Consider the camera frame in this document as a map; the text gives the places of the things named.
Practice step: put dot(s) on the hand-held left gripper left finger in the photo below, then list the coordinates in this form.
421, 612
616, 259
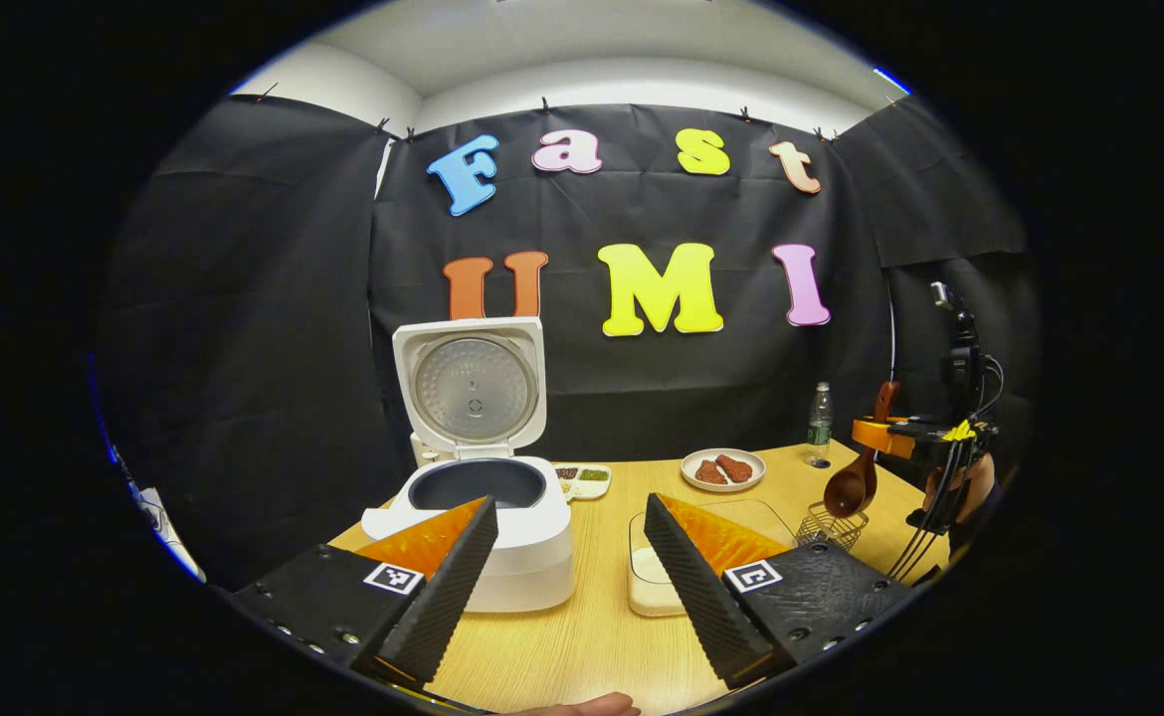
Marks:
438, 607

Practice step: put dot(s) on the brown wooden spoon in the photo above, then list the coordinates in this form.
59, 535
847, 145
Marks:
849, 489

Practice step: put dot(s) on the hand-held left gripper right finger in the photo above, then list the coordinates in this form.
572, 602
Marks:
701, 597

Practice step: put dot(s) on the black backdrop cloth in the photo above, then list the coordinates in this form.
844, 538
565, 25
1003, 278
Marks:
274, 298

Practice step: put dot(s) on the white rice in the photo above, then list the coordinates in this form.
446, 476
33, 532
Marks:
654, 582

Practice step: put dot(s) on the round white plate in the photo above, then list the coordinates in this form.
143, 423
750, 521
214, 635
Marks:
741, 487

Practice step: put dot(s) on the ceiling light panel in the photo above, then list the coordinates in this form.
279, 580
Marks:
892, 80

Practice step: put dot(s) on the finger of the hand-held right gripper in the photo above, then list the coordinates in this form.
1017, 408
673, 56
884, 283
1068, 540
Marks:
880, 436

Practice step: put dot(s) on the white rice cooker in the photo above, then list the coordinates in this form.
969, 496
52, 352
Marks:
532, 557

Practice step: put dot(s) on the clear water bottle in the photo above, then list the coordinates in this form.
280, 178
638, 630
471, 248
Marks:
820, 423

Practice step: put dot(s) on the white divided grain dish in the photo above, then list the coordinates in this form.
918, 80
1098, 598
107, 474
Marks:
587, 482

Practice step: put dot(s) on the brown meat piece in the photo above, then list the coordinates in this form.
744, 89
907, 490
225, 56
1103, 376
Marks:
709, 472
736, 468

